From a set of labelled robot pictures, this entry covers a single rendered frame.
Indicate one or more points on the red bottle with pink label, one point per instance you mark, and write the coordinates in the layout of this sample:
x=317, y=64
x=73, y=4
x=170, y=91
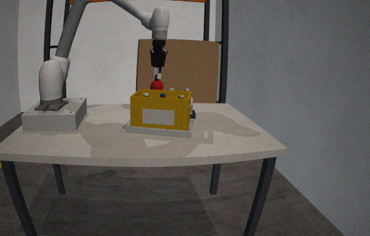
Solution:
x=157, y=84

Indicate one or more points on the yellow crate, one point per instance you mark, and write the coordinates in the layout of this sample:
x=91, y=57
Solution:
x=161, y=112

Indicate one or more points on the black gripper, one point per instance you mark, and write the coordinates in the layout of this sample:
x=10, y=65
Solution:
x=158, y=55

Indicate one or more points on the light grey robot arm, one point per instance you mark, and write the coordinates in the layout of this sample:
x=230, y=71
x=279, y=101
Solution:
x=54, y=72

